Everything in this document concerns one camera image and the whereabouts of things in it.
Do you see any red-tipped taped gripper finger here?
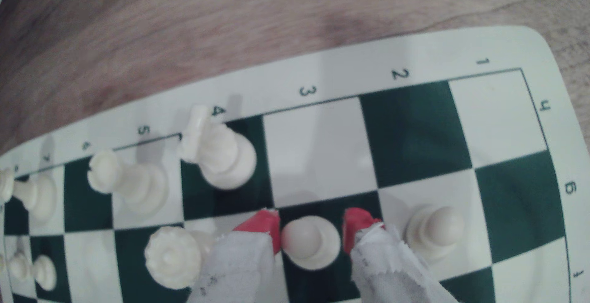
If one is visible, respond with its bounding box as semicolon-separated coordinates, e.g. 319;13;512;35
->
342;207;457;303
187;208;289;303

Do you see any white pawn chess piece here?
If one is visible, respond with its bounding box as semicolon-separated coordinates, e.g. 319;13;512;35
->
280;215;343;270
8;253;57;292
405;205;465;262

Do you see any white queen chess piece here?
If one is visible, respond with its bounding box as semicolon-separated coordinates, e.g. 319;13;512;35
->
144;226;217;290

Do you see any white knight chess piece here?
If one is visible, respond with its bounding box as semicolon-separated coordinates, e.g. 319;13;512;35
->
177;105;257;191

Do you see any white rook chess piece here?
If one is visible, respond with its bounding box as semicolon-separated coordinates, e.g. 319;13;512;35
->
87;150;169;216

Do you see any green and white chess mat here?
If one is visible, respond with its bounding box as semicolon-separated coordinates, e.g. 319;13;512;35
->
0;26;590;303

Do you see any white bishop chess piece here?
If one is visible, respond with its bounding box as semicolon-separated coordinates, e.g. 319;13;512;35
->
0;168;58;224

